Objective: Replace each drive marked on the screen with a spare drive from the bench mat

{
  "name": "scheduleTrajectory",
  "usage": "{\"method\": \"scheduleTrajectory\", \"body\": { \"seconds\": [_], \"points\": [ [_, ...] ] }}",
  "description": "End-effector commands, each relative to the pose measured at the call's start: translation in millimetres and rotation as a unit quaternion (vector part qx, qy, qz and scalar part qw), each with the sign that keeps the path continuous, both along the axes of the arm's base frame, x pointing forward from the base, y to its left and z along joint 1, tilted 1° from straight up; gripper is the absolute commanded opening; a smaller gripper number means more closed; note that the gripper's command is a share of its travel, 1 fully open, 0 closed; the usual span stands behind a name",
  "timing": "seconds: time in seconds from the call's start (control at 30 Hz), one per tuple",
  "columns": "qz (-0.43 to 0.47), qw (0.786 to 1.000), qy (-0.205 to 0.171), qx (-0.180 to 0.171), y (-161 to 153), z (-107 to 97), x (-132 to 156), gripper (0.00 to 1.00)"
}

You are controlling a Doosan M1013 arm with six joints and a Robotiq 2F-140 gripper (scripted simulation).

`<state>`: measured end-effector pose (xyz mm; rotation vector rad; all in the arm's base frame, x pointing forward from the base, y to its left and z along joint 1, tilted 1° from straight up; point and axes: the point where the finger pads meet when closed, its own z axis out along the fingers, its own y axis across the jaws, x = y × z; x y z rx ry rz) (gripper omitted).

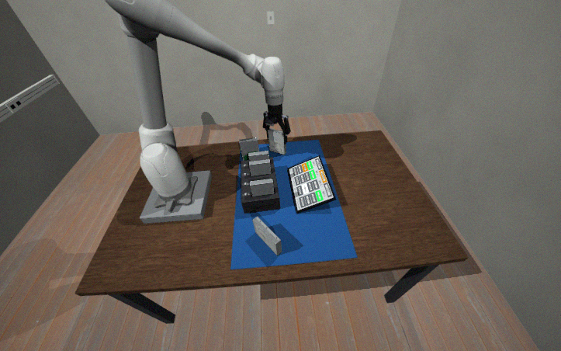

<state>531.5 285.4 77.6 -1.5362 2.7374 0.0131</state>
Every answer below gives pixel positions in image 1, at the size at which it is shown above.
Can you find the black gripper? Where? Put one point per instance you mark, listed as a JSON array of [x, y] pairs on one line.
[[277, 110]]

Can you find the blue flat mat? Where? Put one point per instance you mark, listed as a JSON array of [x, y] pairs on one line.
[[315, 235]]

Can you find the dark grey drive dock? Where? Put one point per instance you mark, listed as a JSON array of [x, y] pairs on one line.
[[251, 203]]

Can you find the status display screen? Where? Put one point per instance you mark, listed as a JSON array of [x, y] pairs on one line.
[[310, 185]]

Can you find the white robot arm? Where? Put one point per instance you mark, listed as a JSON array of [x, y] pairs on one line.
[[158, 160]]

